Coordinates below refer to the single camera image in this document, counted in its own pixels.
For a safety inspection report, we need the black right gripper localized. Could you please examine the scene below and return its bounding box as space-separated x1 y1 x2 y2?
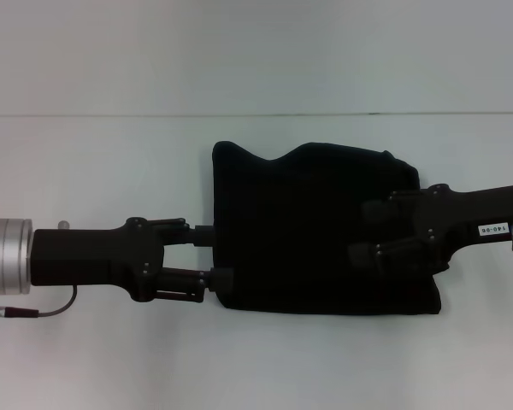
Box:
347 182 513 278

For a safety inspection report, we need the white number label sticker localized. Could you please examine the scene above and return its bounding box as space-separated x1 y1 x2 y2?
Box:
477 221 510 237

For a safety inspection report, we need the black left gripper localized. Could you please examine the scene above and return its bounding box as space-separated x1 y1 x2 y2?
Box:
28 216 235 303

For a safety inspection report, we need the black shirt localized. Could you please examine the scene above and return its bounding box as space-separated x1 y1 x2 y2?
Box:
211 140 452 317

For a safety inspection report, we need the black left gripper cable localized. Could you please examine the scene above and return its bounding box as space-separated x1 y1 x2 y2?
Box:
3 286 79 319

